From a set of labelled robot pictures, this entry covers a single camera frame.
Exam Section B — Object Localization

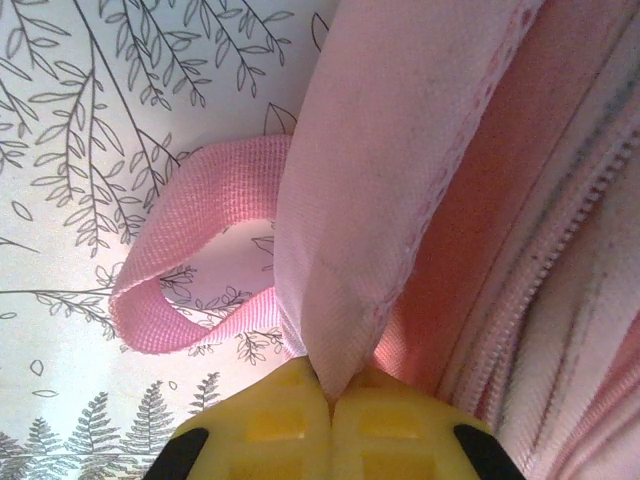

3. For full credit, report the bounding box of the floral patterned table cover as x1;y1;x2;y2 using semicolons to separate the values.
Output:
0;0;334;480

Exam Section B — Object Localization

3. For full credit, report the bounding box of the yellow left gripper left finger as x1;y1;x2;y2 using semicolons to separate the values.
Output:
164;359;334;480

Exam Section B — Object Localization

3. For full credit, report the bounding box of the pink student backpack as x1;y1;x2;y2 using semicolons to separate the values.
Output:
108;0;640;480

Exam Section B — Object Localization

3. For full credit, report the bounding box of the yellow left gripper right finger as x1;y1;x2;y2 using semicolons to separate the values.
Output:
332;368;521;480

